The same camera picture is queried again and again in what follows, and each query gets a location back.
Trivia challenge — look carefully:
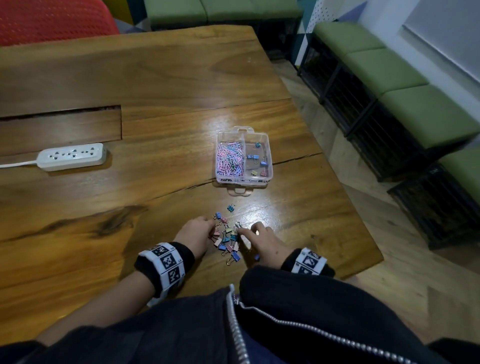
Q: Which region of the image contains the black zip jacket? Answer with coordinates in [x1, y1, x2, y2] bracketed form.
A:
[0, 265, 480, 364]

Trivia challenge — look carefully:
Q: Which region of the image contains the black wristband with marker tags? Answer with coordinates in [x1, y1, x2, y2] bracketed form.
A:
[134, 242, 196, 307]
[281, 247, 335, 278]

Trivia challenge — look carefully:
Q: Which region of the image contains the person's left forearm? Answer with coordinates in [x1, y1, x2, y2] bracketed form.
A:
[35, 272, 156, 347]

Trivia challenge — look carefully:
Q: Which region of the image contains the blue clothing under jacket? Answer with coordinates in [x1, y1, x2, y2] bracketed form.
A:
[240, 327, 287, 364]

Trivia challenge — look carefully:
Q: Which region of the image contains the heap of pastel paper clips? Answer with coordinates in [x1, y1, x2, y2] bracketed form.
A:
[216, 142, 245, 177]

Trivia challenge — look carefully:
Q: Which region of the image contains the pile of colourful binder clips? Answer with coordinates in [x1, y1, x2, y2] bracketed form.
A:
[210, 212, 243, 266]

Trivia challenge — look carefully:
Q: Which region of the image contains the wooden table hatch cover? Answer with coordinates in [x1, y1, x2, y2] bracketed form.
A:
[0, 105, 123, 157]

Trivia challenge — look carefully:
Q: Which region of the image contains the person's left hand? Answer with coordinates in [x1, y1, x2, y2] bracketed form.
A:
[173, 216, 219, 259]

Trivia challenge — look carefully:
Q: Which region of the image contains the white power strip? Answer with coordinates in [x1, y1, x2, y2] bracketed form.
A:
[36, 143, 107, 172]

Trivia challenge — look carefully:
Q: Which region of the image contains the clear plastic organizer box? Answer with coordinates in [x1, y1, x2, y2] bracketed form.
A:
[215, 126, 274, 197]

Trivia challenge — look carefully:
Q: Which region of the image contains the person's right hand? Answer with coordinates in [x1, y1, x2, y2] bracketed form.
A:
[237, 221, 298, 269]

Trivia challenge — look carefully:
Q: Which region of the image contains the red mesh chair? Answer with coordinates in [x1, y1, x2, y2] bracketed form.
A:
[0, 0, 120, 47]

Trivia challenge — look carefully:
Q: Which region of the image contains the green cushioned black stool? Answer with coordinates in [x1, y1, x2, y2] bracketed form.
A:
[299, 21, 386, 102]
[387, 147, 480, 250]
[144, 0, 208, 31]
[200, 0, 304, 61]
[347, 85, 480, 182]
[324, 48, 429, 136]

